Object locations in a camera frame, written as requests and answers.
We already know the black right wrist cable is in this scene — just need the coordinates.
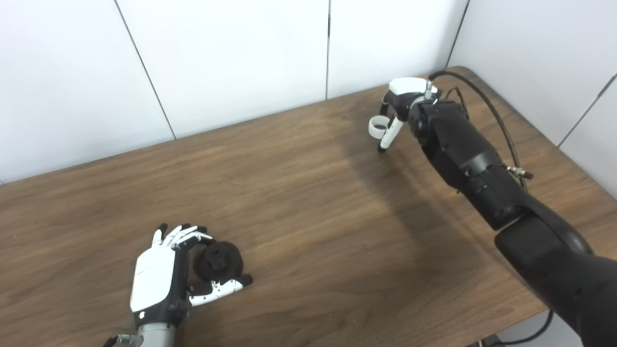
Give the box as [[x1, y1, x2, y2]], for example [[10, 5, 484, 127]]
[[428, 70, 555, 347]]

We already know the white ring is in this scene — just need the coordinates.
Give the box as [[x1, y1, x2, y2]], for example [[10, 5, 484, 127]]
[[369, 116, 392, 140]]

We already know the white and black left hand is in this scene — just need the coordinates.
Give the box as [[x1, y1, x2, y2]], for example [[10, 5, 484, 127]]
[[129, 223, 254, 328]]

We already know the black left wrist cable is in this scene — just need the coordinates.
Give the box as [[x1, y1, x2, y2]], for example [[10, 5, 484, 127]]
[[102, 334, 144, 347]]

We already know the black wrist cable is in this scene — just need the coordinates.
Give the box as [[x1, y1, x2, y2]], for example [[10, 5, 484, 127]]
[[428, 70, 555, 347], [102, 334, 144, 347]]

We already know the round black part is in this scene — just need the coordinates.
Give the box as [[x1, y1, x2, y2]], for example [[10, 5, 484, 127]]
[[194, 241, 243, 281]]

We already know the white and black right hand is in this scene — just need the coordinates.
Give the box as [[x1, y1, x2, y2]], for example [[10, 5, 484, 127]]
[[377, 78, 438, 154]]

